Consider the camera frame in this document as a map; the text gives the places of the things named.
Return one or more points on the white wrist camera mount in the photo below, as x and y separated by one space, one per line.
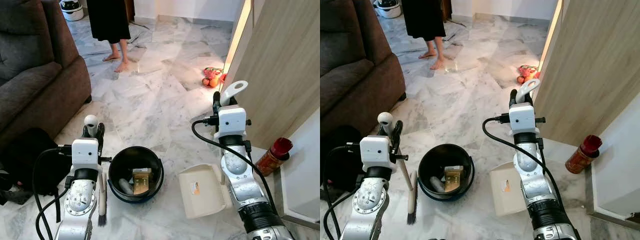
522 119
231 122
374 151
84 152

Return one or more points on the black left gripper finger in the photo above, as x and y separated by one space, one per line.
397 132
100 132
85 133
381 131

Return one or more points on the light wooden cabinet panel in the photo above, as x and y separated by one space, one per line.
280 65
590 65

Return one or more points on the orange jar with red lid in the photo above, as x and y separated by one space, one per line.
270 160
580 157

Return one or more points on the red bag with oranges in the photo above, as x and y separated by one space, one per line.
212 77
527 72

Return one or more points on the small yellow box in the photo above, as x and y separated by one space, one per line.
454 178
141 181

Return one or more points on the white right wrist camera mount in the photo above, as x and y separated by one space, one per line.
231 122
522 119

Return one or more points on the small grey bottle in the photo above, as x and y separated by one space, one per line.
125 187
436 184

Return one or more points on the black plastic bucket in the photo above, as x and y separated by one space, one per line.
120 170
430 167

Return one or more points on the barefoot person in black skirt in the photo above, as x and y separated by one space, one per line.
107 20
422 17

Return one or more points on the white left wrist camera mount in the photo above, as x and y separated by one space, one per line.
84 152
374 151

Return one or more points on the black fabric bag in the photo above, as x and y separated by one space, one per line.
30 160

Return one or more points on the dark brown fabric sofa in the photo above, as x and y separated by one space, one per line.
350 70
30 75

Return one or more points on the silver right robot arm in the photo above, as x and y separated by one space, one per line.
242 185
532 182

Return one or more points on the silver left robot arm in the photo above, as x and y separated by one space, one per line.
80 200
370 200

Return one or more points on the white round floor appliance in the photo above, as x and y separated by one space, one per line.
72 10
389 9

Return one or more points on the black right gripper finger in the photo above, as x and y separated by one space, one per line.
528 100
513 100
216 105
233 102

